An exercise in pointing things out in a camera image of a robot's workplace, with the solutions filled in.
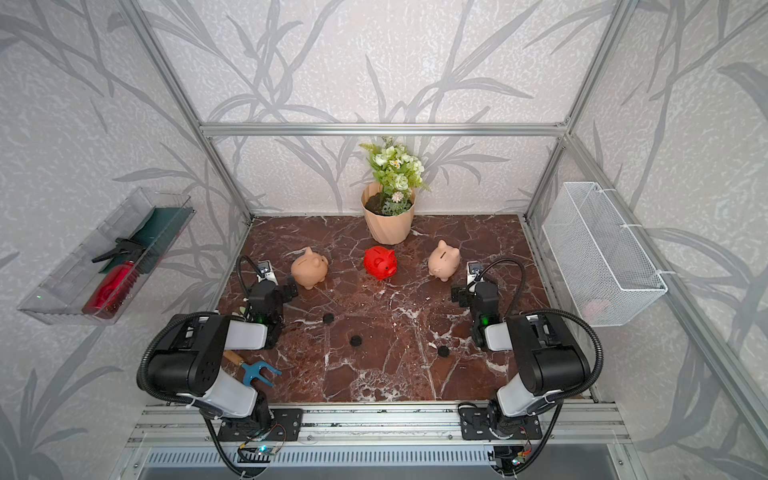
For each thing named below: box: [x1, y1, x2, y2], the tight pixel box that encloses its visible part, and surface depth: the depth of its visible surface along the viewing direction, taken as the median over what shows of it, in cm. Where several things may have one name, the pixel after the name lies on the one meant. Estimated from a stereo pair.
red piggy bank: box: [364, 246, 398, 281], surface depth 98 cm
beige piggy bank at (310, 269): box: [291, 247, 328, 290], surface depth 98 cm
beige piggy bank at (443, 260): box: [428, 239, 461, 282], surface depth 99 cm
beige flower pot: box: [361, 182, 416, 245], surface depth 107 cm
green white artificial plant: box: [359, 137, 432, 216], surface depth 98 cm
